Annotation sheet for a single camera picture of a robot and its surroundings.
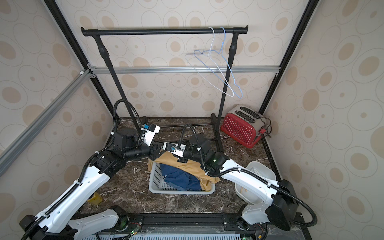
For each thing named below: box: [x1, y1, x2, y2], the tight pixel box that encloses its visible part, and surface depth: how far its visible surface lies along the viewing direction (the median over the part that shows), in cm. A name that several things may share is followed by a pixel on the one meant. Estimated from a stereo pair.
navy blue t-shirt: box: [159, 163, 202, 192], surface depth 79 cm
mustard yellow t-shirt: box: [147, 151, 221, 191], surface depth 79 cm
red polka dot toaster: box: [221, 104, 267, 148], surface depth 99 cm
